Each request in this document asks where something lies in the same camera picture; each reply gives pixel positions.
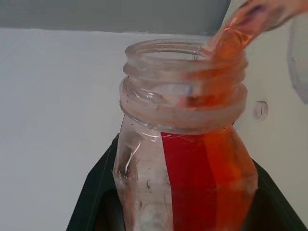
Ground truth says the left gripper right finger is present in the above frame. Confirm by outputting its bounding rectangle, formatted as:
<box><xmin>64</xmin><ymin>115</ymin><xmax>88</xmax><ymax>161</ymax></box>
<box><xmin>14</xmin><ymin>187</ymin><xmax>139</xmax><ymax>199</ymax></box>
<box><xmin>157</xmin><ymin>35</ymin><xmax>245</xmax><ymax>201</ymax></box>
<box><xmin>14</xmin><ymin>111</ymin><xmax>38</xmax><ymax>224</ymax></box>
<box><xmin>249</xmin><ymin>159</ymin><xmax>308</xmax><ymax>231</ymax></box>

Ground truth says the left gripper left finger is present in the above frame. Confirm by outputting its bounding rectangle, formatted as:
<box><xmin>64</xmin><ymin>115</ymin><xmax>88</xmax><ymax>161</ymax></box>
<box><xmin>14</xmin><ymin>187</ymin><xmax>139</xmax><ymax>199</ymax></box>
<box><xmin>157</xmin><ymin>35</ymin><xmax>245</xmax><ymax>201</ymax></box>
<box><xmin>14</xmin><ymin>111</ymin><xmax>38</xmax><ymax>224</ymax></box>
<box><xmin>65</xmin><ymin>133</ymin><xmax>126</xmax><ymax>231</ymax></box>

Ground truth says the bottle with orange liquid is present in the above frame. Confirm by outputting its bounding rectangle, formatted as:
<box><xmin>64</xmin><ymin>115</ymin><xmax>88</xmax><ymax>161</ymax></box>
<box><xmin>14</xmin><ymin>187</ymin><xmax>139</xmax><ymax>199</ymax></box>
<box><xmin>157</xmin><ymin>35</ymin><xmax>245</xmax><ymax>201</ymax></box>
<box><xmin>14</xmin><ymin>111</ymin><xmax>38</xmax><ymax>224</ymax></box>
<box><xmin>111</xmin><ymin>28</ymin><xmax>259</xmax><ymax>231</ymax></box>

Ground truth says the clear plastic wine glass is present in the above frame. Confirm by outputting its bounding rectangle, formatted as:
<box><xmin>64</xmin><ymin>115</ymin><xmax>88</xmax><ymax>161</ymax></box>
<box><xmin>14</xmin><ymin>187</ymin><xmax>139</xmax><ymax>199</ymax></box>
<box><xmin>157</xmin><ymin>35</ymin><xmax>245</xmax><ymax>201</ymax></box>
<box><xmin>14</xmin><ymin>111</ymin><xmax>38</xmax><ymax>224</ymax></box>
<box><xmin>216</xmin><ymin>0</ymin><xmax>308</xmax><ymax>105</ymax></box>

